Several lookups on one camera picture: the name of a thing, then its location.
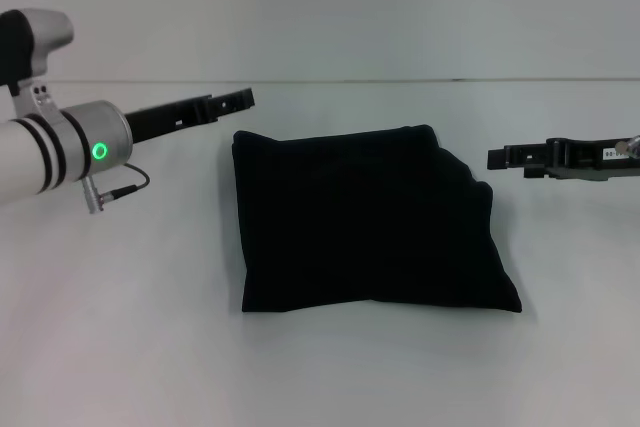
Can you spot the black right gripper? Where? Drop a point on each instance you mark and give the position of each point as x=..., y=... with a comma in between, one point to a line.
x=595, y=159

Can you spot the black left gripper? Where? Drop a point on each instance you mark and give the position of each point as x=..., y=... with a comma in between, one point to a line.
x=165, y=119

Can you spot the black t-shirt with FREE print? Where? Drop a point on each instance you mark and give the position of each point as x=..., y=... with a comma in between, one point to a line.
x=370, y=222

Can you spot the silver plug on right gripper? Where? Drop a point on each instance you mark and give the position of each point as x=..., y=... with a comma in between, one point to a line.
x=631, y=146

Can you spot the silver left camera mount bracket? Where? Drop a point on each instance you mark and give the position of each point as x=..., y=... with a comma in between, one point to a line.
x=37, y=99

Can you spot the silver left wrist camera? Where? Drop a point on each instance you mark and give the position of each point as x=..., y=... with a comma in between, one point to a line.
x=35, y=42

